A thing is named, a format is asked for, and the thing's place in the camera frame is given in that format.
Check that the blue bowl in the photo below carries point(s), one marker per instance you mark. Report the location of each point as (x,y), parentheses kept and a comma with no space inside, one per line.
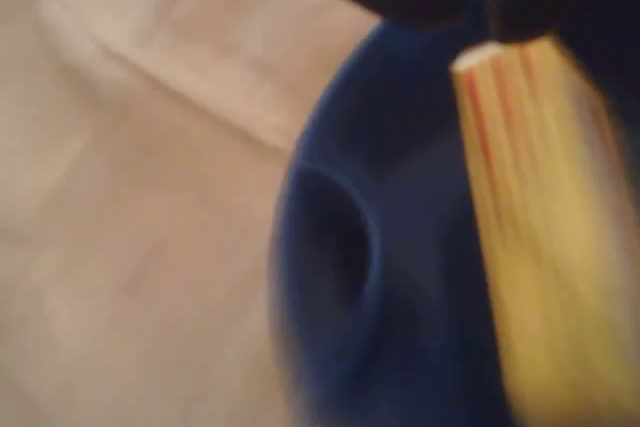
(410,187)

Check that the white wrinkled cloth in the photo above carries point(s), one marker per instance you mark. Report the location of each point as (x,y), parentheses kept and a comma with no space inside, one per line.
(140,172)

